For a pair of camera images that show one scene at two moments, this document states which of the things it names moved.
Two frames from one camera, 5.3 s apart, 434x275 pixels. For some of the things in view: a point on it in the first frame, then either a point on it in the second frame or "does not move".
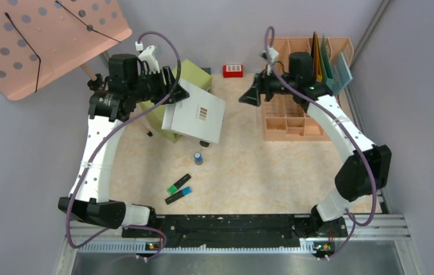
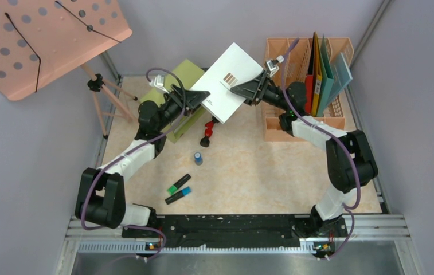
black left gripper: [169, 79] → [194, 98]
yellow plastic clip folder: [317, 71] does not move
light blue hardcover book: [341, 73] does not move
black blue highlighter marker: [183, 192] does not move
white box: [200, 116] → [232, 67]
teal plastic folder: [325, 63] does not move
